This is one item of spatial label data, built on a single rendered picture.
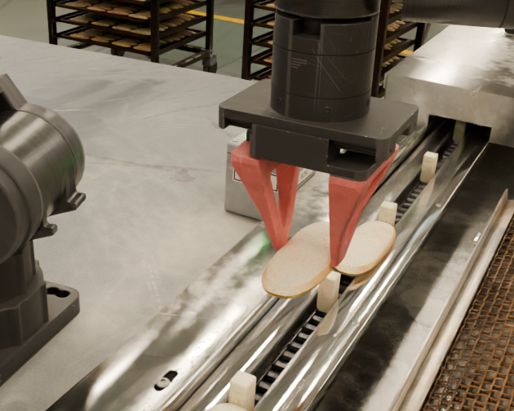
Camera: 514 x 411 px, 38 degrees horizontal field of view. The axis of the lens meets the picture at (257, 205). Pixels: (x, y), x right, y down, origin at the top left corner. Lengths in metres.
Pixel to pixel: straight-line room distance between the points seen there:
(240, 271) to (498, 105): 0.41
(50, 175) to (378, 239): 0.29
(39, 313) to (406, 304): 0.30
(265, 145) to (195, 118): 0.58
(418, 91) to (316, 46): 0.51
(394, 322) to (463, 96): 0.35
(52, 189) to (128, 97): 0.57
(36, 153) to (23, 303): 0.11
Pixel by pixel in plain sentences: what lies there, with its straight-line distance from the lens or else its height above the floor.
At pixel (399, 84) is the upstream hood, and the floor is 0.91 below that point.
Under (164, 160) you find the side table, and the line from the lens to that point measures 0.87.
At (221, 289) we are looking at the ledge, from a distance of 0.56.
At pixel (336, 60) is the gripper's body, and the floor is 1.06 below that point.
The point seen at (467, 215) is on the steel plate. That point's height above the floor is 0.82.
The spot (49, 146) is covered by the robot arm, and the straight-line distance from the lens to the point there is 0.51.
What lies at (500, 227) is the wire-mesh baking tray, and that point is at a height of 0.89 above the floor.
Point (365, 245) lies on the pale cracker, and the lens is 0.64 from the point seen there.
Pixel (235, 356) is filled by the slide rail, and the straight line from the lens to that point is 0.52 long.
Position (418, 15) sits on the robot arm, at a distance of 0.40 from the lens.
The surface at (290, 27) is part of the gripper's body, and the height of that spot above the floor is 1.08.
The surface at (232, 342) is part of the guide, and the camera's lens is 0.52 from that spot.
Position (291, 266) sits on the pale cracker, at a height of 0.94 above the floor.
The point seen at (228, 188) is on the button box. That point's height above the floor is 0.85.
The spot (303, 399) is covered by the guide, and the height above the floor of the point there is 0.86.
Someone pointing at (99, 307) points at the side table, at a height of 0.82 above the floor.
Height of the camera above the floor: 1.17
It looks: 27 degrees down
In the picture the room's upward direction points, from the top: 4 degrees clockwise
